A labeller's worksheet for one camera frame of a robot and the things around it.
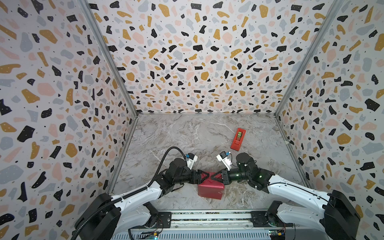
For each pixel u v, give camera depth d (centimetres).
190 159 74
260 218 74
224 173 69
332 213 40
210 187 74
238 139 100
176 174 65
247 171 61
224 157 70
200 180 70
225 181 66
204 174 75
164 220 73
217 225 73
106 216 40
